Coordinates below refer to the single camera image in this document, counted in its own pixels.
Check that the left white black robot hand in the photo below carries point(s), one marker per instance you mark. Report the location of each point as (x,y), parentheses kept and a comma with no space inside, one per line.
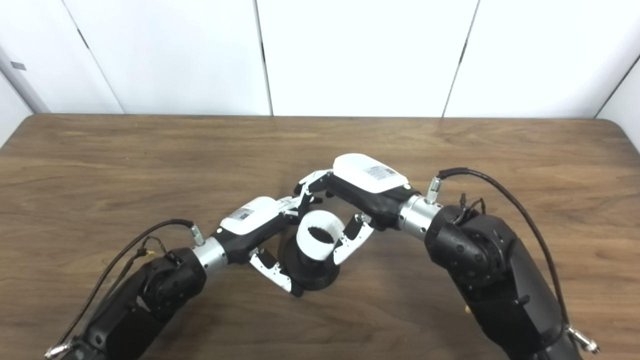
(250,217)

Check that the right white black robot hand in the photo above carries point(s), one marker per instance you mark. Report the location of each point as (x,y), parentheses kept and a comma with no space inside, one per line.
(365,185)

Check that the round black stepped part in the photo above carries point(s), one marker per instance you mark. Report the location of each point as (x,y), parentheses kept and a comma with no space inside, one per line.
(315,275)

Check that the small gray wall tag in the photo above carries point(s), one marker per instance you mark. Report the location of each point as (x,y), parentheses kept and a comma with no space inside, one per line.
(18,65)

